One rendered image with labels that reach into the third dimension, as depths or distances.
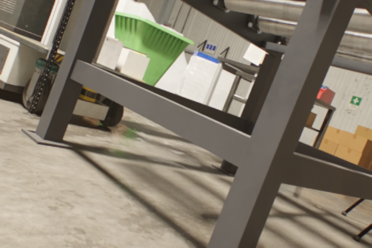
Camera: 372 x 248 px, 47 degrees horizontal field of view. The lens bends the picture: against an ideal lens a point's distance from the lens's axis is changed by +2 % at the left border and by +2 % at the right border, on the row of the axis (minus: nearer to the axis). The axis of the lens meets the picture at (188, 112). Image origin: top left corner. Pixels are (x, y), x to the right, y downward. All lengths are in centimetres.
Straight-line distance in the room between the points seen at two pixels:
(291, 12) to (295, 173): 86
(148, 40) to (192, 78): 431
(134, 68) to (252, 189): 296
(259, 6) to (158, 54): 283
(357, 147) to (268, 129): 642
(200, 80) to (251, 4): 688
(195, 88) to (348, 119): 529
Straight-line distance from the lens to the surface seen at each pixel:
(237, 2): 195
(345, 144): 742
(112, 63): 371
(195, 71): 873
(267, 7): 185
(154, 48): 456
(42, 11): 252
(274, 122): 96
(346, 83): 1281
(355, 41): 194
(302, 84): 95
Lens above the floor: 40
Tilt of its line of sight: 3 degrees down
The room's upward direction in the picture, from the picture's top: 21 degrees clockwise
